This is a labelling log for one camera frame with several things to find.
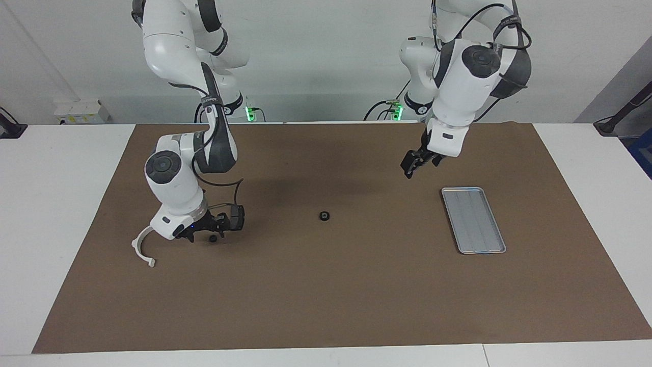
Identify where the black left base cable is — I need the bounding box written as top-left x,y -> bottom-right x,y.
363,75 -> 413,121

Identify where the white power strip box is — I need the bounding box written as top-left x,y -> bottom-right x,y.
53,99 -> 110,124

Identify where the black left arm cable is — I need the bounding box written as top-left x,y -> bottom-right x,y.
430,0 -> 533,110

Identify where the black base cable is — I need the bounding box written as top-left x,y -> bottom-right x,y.
194,99 -> 214,123
363,75 -> 413,121

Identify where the white half ring clamp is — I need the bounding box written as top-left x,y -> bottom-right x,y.
131,224 -> 156,268

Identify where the black right base cable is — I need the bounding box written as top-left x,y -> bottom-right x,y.
194,99 -> 214,123

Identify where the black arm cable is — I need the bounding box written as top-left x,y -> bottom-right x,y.
170,82 -> 245,215
430,0 -> 533,110

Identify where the brown table mat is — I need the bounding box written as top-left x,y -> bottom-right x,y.
32,122 -> 652,354

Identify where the silver metal tray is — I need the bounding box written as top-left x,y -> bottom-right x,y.
441,187 -> 507,255

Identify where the black desk clamp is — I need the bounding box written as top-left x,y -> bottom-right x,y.
0,107 -> 27,139

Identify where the blue box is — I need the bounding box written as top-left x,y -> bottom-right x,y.
628,127 -> 652,179

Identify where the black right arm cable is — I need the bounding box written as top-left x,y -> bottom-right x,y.
170,82 -> 245,215

